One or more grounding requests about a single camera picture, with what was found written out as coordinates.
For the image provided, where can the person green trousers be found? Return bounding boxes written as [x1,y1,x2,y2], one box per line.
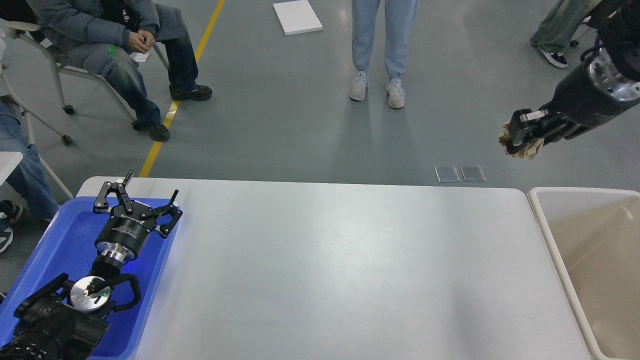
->
[529,0,600,69]

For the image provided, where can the right clear floor plate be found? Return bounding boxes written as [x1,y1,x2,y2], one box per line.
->
[460,165,487,182]

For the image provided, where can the white flat board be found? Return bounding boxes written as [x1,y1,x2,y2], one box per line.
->
[272,0,323,35]

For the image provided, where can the clear floor plate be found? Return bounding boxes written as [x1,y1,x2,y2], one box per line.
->
[460,165,487,182]
[434,165,460,183]

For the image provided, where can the seated person grey jacket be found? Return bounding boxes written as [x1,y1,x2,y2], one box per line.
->
[27,0,213,142]

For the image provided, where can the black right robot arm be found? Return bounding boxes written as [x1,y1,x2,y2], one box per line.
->
[499,0,640,158]

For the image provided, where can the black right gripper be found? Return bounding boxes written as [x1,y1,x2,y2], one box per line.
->
[507,48,640,150]

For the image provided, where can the brown paper ball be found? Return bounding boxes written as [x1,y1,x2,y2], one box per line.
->
[498,122,545,160]

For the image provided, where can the person blue jeans left edge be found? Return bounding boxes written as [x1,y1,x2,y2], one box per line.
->
[0,102,60,252]

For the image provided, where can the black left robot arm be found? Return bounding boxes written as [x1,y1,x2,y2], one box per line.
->
[1,173,183,360]

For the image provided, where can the blue plastic tray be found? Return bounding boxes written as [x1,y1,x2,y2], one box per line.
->
[0,196,175,360]

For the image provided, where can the left clear floor plate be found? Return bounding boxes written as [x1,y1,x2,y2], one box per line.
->
[434,165,460,183]

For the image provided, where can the standing person light jeans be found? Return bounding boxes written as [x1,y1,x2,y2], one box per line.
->
[348,0,421,110]

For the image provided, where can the white rolling chair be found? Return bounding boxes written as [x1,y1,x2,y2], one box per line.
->
[0,19,171,147]

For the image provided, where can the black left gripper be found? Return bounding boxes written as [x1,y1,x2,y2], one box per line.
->
[93,170,183,263]

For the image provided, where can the beige plastic bin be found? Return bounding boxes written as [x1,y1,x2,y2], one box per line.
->
[528,187,640,360]

